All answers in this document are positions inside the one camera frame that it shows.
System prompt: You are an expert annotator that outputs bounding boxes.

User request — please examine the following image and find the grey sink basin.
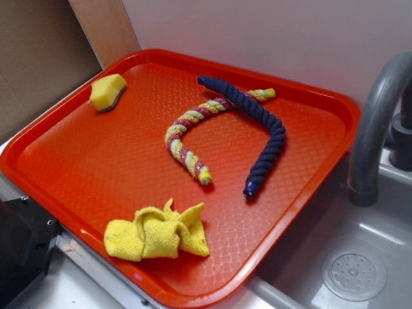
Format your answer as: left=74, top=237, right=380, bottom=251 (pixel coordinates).
left=247, top=144, right=412, bottom=309

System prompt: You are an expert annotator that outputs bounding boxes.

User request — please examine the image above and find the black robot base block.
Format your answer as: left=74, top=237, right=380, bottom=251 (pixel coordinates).
left=1, top=197, right=60, bottom=308

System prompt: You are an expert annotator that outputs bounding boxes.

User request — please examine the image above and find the yellow sponge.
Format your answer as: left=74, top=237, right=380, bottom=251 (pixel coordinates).
left=89, top=73, right=127, bottom=113

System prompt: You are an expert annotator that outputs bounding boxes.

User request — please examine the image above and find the multicolour twisted rope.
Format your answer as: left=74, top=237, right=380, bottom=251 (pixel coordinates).
left=164, top=88, right=277, bottom=186

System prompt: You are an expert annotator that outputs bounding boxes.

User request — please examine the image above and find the dark blue twisted rope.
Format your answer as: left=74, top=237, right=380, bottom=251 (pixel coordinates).
left=197, top=75, right=287, bottom=200

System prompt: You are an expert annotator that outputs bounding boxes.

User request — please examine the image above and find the dark faucet handle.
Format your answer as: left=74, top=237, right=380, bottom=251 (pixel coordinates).
left=389, top=83, right=411, bottom=172

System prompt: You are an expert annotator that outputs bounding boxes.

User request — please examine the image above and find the brown cardboard panel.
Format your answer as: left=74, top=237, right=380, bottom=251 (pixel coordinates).
left=1, top=1, right=101, bottom=142

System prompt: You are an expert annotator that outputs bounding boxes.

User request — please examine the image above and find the sink drain strainer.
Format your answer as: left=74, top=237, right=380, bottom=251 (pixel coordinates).
left=321, top=246, right=388, bottom=302

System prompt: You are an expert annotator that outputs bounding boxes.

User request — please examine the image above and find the wooden board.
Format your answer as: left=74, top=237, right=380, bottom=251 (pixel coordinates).
left=69, top=0, right=141, bottom=69

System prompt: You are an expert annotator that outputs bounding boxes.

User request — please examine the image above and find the grey faucet spout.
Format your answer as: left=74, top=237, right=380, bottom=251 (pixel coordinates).
left=348, top=51, right=411, bottom=207

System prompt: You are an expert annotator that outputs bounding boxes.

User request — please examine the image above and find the red plastic tray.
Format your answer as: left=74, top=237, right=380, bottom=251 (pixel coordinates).
left=1, top=50, right=361, bottom=308

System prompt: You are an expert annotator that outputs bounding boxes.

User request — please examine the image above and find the yellow cloth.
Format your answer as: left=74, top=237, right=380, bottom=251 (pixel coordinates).
left=104, top=198, right=210, bottom=262

